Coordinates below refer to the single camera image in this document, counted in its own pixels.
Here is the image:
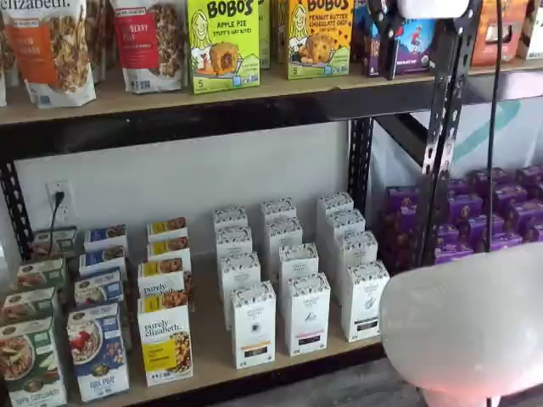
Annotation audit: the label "white wall outlet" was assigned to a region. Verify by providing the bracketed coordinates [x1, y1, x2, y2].
[45, 180, 74, 225]

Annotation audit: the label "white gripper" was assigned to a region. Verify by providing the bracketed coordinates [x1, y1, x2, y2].
[367, 0, 470, 81]

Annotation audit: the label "white sheet teal print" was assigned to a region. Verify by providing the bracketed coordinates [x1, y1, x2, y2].
[371, 97, 543, 192]

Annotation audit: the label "white box orange strip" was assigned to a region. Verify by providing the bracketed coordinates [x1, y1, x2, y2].
[218, 252, 262, 332]
[230, 280, 277, 370]
[215, 226, 254, 260]
[212, 206, 249, 233]

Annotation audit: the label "particle board shelf panel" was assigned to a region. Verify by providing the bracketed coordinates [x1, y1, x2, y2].
[63, 254, 385, 407]
[466, 57, 543, 78]
[0, 59, 429, 126]

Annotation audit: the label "orange snack box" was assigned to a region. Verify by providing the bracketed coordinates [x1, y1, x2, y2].
[470, 0, 531, 68]

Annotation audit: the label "black metal shelf frame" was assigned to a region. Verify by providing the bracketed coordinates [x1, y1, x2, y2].
[440, 0, 543, 170]
[0, 0, 483, 407]

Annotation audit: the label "orange Bobo's peanut butter box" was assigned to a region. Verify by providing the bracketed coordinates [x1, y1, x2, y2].
[288, 0, 355, 81]

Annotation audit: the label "white yellow purely elizabeth box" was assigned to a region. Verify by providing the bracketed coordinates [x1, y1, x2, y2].
[137, 290, 194, 387]
[147, 216, 189, 245]
[137, 257, 195, 313]
[147, 236, 193, 272]

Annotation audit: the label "white box pink strip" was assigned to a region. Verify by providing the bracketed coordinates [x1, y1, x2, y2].
[278, 243, 321, 284]
[265, 217, 304, 276]
[260, 197, 297, 225]
[283, 272, 332, 357]

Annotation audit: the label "black plug with cord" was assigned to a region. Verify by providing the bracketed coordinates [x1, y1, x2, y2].
[48, 190, 67, 255]

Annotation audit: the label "red label granola bag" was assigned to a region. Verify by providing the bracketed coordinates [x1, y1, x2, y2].
[110, 0, 188, 95]

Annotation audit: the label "green oatmeal box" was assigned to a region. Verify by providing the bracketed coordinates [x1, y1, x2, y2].
[0, 286, 59, 327]
[16, 256, 68, 293]
[31, 226, 79, 260]
[0, 315, 69, 407]

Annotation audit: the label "green Bobo's apple pie box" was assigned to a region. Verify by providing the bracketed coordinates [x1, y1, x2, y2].
[186, 0, 261, 96]
[256, 0, 272, 71]

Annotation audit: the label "white brown snack box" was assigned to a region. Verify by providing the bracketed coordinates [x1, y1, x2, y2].
[517, 0, 543, 60]

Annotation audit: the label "blue oatmeal box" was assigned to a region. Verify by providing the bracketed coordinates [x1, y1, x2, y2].
[74, 267, 126, 309]
[78, 245, 127, 277]
[83, 224, 129, 254]
[66, 303, 131, 403]

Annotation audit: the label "orange label granola bag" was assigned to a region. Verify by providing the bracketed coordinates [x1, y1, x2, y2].
[0, 0, 98, 108]

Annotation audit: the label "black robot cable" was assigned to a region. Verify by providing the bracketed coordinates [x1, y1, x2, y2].
[484, 0, 506, 254]

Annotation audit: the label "blue purple Zbar box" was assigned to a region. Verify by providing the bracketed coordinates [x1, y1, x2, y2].
[351, 0, 438, 80]

